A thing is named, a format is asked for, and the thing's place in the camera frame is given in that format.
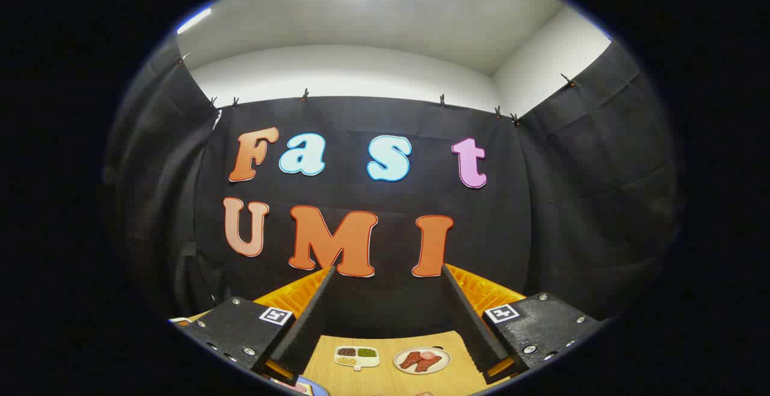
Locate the white divided tray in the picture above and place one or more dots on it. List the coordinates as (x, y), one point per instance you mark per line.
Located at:
(368, 361)

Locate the white oval plate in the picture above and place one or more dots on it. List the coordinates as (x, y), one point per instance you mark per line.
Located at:
(444, 355)

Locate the row of cloth clips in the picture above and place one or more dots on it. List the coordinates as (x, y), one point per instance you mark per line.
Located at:
(305, 95)

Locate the pile of green beans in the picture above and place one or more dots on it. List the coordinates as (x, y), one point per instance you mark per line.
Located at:
(367, 352)

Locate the red cured meat slice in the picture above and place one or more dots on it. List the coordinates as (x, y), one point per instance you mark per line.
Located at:
(411, 360)
(429, 365)

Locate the ceiling light strip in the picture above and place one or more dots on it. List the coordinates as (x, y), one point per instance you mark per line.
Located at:
(194, 20)

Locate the blue round plate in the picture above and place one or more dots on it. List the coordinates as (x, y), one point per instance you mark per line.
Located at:
(316, 389)

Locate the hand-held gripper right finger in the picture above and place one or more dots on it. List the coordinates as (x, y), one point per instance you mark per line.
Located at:
(475, 330)

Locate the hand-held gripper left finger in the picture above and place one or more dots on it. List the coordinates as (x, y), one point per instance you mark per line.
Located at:
(310, 330)

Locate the pile of dark red beans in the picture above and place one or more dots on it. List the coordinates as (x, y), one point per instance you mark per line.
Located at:
(346, 352)

